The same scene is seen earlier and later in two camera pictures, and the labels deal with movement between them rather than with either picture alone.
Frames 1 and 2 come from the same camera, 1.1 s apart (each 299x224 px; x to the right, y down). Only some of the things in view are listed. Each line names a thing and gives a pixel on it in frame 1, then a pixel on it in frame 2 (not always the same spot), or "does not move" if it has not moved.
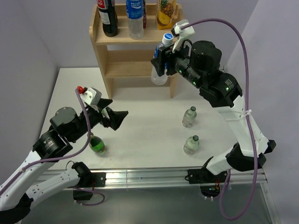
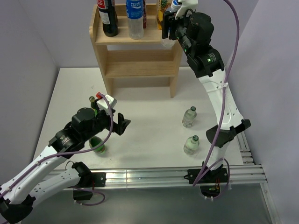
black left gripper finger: [116, 117] -> [125, 123]
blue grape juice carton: [144, 15] does not move
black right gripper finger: [159, 62] -> [165, 25]
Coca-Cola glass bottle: [108, 13] does not move
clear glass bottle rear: [189, 117] does not move
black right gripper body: [178, 62] -> [177, 27]
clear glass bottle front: [191, 144] does not move
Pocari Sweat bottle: [156, 79] -> [175, 6]
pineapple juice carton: [165, 11] does not move
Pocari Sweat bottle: [134, 9] does not move
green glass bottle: [96, 144] does not move
